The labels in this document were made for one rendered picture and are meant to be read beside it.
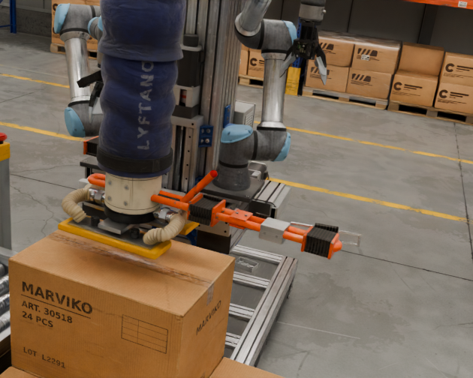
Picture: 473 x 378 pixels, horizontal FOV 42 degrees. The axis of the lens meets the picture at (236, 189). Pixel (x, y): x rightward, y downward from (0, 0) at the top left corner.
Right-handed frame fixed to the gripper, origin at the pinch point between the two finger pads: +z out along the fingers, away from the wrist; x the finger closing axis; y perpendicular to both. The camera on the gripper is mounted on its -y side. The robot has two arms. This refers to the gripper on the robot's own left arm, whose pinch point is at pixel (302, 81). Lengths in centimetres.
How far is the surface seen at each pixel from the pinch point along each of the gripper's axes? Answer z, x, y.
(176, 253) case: 58, -28, 28
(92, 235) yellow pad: 45, -46, 52
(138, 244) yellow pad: 44, -31, 52
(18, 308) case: 74, -69, 57
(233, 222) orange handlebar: 34, -6, 45
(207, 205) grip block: 32, -15, 42
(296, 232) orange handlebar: 34, 12, 43
